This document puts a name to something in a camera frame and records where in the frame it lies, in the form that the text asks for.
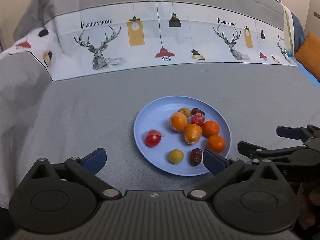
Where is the dark red jujube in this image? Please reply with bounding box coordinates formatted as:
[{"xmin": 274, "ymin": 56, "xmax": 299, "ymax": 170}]
[
  {"xmin": 191, "ymin": 108, "xmax": 206, "ymax": 115},
  {"xmin": 189, "ymin": 148, "xmax": 202, "ymax": 166}
]

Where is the orange mandarin with stem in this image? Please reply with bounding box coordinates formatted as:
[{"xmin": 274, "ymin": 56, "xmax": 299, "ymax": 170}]
[{"xmin": 202, "ymin": 120, "xmax": 220, "ymax": 138}]

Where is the elongated orange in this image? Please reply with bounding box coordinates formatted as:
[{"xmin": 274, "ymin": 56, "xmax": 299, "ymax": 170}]
[{"xmin": 184, "ymin": 124, "xmax": 202, "ymax": 145}]

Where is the small yellow fruit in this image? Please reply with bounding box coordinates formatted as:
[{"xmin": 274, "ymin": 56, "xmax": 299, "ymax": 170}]
[{"xmin": 168, "ymin": 149, "xmax": 184, "ymax": 164}]

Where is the red tomato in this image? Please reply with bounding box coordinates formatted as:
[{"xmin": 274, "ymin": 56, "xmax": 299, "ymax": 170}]
[
  {"xmin": 190, "ymin": 113, "xmax": 206, "ymax": 127},
  {"xmin": 144, "ymin": 129, "xmax": 164, "ymax": 147}
]

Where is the small yellow-green fruit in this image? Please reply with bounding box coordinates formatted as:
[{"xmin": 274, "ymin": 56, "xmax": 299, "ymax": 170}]
[{"xmin": 178, "ymin": 107, "xmax": 191, "ymax": 118}]

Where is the light blue plate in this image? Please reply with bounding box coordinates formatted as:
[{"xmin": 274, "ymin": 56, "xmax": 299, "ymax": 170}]
[{"xmin": 133, "ymin": 95, "xmax": 232, "ymax": 177}]

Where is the orange cushion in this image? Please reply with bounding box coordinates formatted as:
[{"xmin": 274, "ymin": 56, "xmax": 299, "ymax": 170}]
[{"xmin": 295, "ymin": 32, "xmax": 320, "ymax": 81}]

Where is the grey deer-print sofa cover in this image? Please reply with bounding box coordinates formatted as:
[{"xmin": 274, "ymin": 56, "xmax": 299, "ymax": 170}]
[{"xmin": 1, "ymin": 0, "xmax": 319, "ymax": 208}]

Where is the blue cushion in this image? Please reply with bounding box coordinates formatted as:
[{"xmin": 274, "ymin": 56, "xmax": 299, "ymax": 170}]
[{"xmin": 291, "ymin": 13, "xmax": 305, "ymax": 53}]

